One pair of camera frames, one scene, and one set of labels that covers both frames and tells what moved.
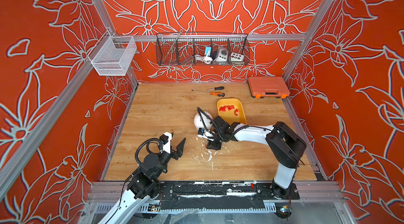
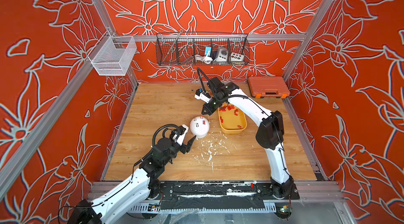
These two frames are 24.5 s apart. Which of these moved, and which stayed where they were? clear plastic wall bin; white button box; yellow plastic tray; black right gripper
Moved: black right gripper
Stayed: white button box; clear plastic wall bin; yellow plastic tray
